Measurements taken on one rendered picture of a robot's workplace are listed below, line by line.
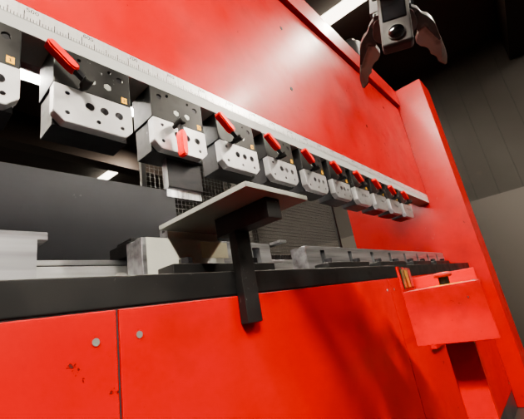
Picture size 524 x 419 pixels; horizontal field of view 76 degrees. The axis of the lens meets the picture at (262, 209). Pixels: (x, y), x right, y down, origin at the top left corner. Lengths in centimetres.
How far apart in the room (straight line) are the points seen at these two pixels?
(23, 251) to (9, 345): 18
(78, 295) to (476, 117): 468
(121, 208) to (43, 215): 25
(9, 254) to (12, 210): 60
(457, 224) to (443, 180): 32
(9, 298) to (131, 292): 15
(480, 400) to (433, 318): 20
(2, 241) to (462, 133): 465
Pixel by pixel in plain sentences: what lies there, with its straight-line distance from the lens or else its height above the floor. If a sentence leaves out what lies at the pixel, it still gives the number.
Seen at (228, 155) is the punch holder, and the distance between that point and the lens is 93.
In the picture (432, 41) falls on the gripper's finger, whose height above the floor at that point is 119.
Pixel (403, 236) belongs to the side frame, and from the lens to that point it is 278.
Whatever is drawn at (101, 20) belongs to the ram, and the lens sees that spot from 93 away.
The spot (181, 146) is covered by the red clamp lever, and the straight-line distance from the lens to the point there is 79.
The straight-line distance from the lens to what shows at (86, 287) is 51.
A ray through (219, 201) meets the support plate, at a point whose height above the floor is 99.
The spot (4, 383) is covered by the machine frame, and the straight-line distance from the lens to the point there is 48.
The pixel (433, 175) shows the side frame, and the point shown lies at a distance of 277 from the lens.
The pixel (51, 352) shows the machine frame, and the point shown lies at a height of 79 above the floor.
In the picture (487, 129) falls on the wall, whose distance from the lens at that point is 480.
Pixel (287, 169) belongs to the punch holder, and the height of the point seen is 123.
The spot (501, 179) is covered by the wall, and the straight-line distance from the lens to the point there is 463.
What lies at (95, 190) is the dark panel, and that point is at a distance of 132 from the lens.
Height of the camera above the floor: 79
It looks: 17 degrees up
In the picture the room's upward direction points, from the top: 10 degrees counter-clockwise
